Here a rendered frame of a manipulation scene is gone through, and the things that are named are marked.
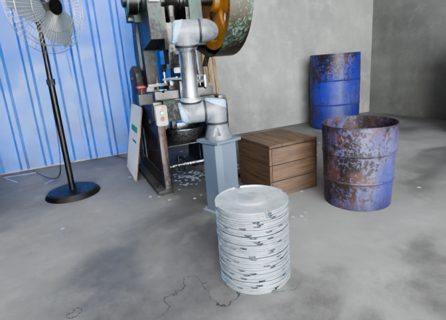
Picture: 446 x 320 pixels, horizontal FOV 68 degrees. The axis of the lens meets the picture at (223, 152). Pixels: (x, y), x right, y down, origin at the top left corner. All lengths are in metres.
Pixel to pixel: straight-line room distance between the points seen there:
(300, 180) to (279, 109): 2.28
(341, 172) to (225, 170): 0.65
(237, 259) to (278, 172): 0.95
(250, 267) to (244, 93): 3.08
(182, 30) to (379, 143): 1.16
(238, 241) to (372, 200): 0.99
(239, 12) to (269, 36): 1.95
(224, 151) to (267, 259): 0.76
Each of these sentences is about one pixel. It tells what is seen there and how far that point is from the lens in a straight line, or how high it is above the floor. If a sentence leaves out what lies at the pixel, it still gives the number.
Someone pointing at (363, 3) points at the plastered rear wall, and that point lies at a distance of 5.38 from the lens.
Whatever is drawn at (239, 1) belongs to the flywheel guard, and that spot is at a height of 1.25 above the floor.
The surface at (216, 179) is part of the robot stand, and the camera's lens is 1.90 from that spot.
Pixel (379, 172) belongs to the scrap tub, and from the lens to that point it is 1.99.
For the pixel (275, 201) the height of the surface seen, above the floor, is 0.33.
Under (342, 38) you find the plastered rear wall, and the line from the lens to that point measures 5.08.
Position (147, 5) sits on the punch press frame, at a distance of 2.49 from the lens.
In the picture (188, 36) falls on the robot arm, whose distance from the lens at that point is 1.74.
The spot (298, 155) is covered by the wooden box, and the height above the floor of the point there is 0.25.
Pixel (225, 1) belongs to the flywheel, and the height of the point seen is 1.29.
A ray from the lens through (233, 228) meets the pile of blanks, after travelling 1.26.
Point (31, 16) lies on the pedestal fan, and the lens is 2.45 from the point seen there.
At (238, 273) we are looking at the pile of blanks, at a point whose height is 0.08.
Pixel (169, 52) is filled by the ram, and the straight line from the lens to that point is 2.53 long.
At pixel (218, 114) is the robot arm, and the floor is 0.59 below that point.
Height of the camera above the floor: 0.86
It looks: 15 degrees down
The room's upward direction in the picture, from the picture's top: 4 degrees counter-clockwise
